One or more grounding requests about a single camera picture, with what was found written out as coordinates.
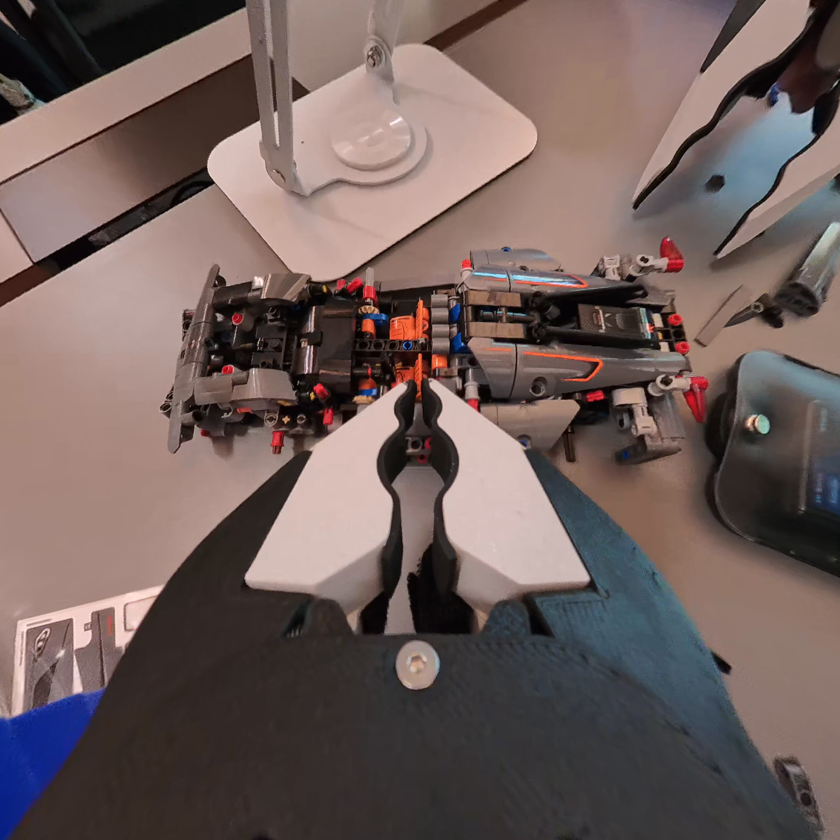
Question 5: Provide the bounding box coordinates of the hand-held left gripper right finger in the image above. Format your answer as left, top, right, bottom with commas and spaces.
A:
407, 381, 593, 635

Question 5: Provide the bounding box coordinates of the lego sticker sheet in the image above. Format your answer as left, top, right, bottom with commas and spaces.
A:
13, 586, 165, 718

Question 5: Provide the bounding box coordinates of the blue plastic bin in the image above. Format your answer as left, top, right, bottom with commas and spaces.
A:
0, 689, 106, 840

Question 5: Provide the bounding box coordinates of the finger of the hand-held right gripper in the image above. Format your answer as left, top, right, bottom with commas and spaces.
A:
712, 123, 840, 258
632, 0, 824, 211

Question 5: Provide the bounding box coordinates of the grey lego wedge plate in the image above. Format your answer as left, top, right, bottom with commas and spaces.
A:
694, 285, 746, 347

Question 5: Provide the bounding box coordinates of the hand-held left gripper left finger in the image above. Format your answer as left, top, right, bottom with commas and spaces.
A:
243, 381, 419, 634

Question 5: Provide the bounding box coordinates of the grey curved lego panel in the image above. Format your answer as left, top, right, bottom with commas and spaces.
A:
777, 222, 840, 319

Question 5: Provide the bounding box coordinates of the grey desk cable flap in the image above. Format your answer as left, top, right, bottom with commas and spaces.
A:
0, 72, 309, 263

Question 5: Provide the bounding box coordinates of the grey lego car model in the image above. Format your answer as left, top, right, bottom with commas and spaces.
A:
159, 236, 710, 463

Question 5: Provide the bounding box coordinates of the white desk lamp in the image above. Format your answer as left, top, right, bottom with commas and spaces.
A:
207, 0, 539, 277

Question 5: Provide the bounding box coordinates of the smartphone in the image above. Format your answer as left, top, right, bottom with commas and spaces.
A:
797, 394, 840, 559

